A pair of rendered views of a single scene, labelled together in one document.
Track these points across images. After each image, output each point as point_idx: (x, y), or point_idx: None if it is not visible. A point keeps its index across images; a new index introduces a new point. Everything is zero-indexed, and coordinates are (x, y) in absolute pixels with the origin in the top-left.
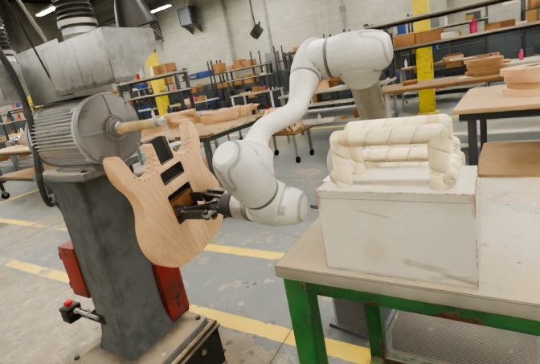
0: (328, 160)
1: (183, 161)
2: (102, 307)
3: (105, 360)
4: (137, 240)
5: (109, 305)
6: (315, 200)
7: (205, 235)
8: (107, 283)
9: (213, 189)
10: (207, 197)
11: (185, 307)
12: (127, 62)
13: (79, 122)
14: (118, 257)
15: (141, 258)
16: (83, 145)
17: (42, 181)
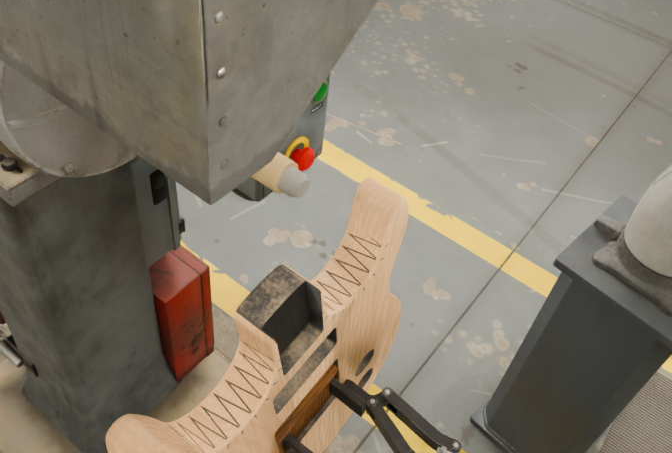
0: (662, 194)
1: (343, 322)
2: (32, 356)
3: (32, 431)
4: (130, 261)
5: (50, 369)
6: (570, 245)
7: (329, 434)
8: (50, 348)
9: (403, 407)
10: (383, 431)
11: (206, 351)
12: (273, 95)
13: (5, 78)
14: (82, 306)
15: (135, 291)
16: (16, 149)
17: None
